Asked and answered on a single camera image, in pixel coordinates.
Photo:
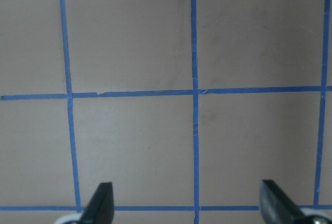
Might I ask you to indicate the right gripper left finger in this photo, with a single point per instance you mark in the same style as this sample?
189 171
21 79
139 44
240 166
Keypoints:
100 208

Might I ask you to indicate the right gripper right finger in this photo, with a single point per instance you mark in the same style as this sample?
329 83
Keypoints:
276 207

